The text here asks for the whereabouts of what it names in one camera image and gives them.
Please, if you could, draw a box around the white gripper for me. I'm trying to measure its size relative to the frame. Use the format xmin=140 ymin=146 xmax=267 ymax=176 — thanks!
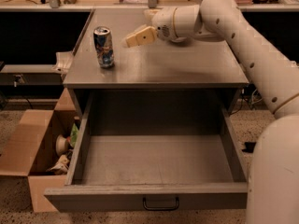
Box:
xmin=125 ymin=7 xmax=185 ymax=48

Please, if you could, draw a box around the blue silver redbull can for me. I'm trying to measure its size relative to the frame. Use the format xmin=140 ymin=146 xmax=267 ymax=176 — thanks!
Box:
xmin=93 ymin=26 xmax=114 ymax=69

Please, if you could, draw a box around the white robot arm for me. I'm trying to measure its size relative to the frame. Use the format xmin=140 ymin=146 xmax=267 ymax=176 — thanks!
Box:
xmin=123 ymin=0 xmax=299 ymax=224

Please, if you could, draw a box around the grey cabinet with top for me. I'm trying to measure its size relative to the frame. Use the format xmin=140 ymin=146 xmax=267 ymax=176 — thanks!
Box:
xmin=63 ymin=7 xmax=251 ymax=119

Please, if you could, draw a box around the grey open top drawer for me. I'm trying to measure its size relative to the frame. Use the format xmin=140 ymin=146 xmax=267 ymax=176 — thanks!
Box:
xmin=45 ymin=90 xmax=247 ymax=212

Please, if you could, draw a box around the green packet in box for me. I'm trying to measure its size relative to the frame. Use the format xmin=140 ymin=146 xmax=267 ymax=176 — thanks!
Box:
xmin=70 ymin=124 xmax=78 ymax=147

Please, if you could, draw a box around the white bowl in box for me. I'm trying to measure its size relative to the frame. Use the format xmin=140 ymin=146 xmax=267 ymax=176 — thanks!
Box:
xmin=55 ymin=135 xmax=68 ymax=156

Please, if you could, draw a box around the small black floor box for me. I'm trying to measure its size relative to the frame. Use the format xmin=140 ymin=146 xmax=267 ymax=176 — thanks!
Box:
xmin=242 ymin=142 xmax=256 ymax=153

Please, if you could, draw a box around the crumpled paper in box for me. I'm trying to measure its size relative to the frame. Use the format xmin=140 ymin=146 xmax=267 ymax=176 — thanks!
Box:
xmin=47 ymin=155 xmax=69 ymax=175

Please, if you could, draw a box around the brown cardboard box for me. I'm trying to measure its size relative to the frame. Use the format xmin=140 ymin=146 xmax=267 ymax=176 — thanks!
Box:
xmin=0 ymin=89 xmax=77 ymax=213

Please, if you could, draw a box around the black drawer handle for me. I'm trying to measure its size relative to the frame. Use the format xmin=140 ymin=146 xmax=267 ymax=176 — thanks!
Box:
xmin=142 ymin=197 xmax=179 ymax=211

